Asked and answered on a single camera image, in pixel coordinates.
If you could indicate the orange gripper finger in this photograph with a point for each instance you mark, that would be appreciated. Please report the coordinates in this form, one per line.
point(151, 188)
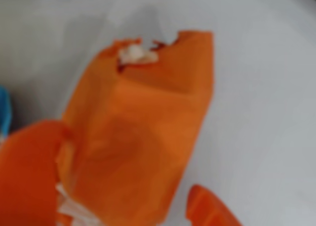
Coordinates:
point(27, 176)
point(205, 208)

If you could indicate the blue paper-wrapped rubbish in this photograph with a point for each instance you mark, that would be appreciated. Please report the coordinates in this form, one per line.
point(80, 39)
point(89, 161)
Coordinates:
point(4, 109)

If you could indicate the orange paper-wrapped rubbish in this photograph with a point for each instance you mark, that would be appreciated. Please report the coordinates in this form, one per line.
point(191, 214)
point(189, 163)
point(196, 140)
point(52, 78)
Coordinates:
point(138, 137)

